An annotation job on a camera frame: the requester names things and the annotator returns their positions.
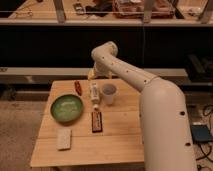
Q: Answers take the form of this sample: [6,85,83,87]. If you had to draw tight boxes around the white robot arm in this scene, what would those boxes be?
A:
[88,41,198,171]

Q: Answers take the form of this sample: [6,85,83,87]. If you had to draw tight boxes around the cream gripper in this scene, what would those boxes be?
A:
[87,63,112,80]

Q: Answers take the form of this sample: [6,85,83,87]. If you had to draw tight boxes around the metal shelf rack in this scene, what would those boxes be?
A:
[0,0,213,27]

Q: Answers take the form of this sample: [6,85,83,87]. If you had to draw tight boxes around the dark blue box on floor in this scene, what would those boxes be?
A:
[190,125,213,143]

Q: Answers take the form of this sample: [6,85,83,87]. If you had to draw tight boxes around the white plastic bottle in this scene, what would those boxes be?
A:
[90,82,100,110]

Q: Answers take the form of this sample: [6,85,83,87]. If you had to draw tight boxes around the white sponge block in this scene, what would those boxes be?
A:
[57,128,71,150]

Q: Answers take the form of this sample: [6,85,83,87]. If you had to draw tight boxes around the green ceramic bowl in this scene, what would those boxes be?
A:
[50,94,84,123]

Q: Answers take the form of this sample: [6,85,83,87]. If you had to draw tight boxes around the wooden table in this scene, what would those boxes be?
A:
[31,79,144,167]

